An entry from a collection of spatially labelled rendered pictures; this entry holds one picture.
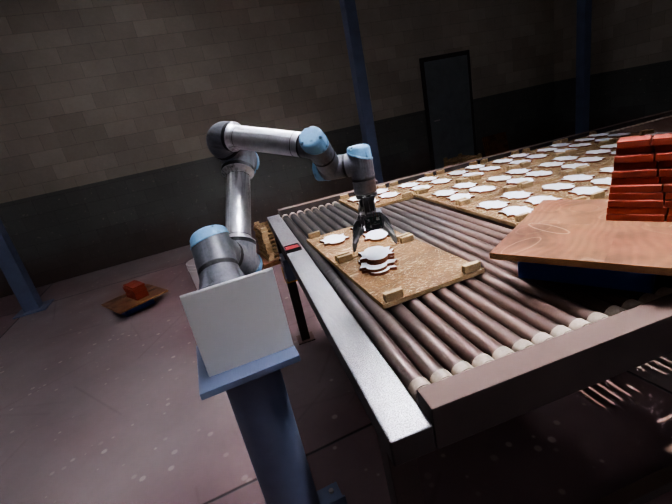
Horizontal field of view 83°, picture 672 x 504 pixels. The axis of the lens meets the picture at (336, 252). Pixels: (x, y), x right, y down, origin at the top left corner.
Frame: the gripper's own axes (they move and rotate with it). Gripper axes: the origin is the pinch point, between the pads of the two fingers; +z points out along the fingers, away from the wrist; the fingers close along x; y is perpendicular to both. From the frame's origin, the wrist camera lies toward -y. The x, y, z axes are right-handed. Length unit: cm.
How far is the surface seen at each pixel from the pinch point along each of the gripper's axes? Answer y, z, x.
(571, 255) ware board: 44, -4, 41
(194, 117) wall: -493, -86, -191
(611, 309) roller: 51, 8, 46
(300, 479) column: 33, 60, -39
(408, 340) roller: 46.8, 8.2, -0.1
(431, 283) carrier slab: 22.7, 6.6, 12.7
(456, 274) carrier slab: 20.1, 6.6, 21.2
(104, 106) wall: -456, -122, -297
